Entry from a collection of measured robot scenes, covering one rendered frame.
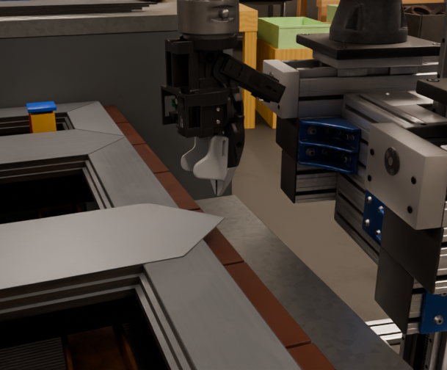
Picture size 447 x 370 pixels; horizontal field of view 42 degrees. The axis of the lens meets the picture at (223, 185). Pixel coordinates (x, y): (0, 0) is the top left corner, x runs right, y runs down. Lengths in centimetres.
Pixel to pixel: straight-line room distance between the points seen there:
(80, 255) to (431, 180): 43
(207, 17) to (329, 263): 189
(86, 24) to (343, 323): 98
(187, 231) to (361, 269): 173
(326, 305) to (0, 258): 49
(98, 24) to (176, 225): 83
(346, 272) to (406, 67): 136
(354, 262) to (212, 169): 181
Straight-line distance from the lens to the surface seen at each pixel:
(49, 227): 84
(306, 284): 100
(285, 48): 424
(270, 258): 108
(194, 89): 72
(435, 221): 71
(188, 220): 82
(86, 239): 79
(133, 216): 84
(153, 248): 75
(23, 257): 77
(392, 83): 120
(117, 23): 155
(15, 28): 152
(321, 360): 61
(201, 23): 70
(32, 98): 155
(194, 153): 78
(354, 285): 236
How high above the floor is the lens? 120
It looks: 22 degrees down
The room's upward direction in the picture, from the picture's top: straight up
